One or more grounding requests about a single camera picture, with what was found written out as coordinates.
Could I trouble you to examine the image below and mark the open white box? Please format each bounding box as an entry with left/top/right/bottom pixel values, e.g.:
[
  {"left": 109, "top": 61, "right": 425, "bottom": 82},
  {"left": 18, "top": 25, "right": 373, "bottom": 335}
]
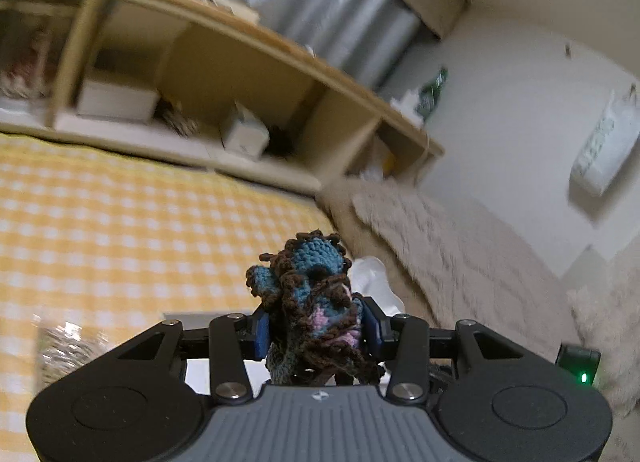
[{"left": 75, "top": 64, "right": 161, "bottom": 123}]

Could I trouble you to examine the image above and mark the cream fluffy cloth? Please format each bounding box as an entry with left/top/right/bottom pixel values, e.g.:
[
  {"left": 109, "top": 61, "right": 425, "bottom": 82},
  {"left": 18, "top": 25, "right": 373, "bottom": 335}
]
[{"left": 570, "top": 242, "right": 640, "bottom": 423}]

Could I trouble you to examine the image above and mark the white wall appliance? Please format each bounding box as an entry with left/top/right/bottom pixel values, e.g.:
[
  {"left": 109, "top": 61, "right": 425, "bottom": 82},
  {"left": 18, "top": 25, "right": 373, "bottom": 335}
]
[{"left": 570, "top": 89, "right": 640, "bottom": 199}]

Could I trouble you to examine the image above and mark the clear doll display case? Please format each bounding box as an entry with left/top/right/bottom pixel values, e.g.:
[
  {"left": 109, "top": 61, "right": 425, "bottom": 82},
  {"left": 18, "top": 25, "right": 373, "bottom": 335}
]
[{"left": 0, "top": 9, "right": 63, "bottom": 100}]

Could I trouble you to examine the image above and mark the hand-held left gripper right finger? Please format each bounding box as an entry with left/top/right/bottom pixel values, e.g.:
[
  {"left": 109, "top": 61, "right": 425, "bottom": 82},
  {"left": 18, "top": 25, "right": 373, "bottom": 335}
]
[{"left": 364, "top": 298, "right": 538, "bottom": 403}]

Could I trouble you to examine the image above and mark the crumpled white wrapper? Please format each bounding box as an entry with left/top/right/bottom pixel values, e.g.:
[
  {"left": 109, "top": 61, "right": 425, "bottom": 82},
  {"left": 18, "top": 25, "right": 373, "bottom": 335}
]
[{"left": 350, "top": 256, "right": 406, "bottom": 315}]

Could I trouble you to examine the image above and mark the bundle of cords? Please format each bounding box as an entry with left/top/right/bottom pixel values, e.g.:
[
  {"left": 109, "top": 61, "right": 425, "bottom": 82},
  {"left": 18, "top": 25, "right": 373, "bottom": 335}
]
[{"left": 160, "top": 102, "right": 201, "bottom": 135}]

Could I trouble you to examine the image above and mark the green glass bottle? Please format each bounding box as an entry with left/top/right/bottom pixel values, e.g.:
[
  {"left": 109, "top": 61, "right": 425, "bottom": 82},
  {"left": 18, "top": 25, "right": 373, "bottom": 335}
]
[{"left": 417, "top": 66, "right": 448, "bottom": 120}]

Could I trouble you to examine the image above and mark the yellow checked bed sheet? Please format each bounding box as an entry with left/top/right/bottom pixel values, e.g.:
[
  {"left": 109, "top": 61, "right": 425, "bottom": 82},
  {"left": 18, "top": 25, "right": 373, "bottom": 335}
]
[{"left": 0, "top": 134, "right": 351, "bottom": 462}]

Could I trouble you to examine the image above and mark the beige textured blanket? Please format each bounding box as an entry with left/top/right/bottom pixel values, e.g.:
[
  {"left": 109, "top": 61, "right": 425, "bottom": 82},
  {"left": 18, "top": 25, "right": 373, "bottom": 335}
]
[{"left": 315, "top": 177, "right": 586, "bottom": 358}]

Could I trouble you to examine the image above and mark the grey curtain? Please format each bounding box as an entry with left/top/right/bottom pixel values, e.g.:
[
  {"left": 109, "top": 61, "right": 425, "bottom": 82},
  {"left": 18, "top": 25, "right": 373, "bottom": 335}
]
[{"left": 30, "top": 0, "right": 441, "bottom": 97}]

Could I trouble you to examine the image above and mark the white yellow plastic bag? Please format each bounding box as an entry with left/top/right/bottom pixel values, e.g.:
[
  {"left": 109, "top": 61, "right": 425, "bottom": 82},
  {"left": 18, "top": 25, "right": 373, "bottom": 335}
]
[{"left": 360, "top": 137, "right": 401, "bottom": 180}]

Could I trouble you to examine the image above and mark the brown blue crochet doll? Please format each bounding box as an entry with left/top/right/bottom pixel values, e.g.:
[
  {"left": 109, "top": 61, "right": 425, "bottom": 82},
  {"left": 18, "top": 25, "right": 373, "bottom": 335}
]
[{"left": 245, "top": 231, "right": 386, "bottom": 387}]

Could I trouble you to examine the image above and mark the wooden shelf unit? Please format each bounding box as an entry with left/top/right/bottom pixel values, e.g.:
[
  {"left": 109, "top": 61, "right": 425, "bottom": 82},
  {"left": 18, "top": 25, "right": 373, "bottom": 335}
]
[{"left": 0, "top": 0, "right": 446, "bottom": 193}]

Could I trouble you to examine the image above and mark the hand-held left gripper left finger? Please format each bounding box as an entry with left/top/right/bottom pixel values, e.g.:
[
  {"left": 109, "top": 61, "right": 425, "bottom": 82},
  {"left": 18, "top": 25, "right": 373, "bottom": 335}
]
[{"left": 100, "top": 312, "right": 273, "bottom": 405}]

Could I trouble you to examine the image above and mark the white tissue box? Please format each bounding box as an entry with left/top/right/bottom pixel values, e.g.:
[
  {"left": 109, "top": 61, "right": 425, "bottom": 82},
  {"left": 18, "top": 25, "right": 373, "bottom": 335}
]
[{"left": 219, "top": 102, "right": 271, "bottom": 160}]

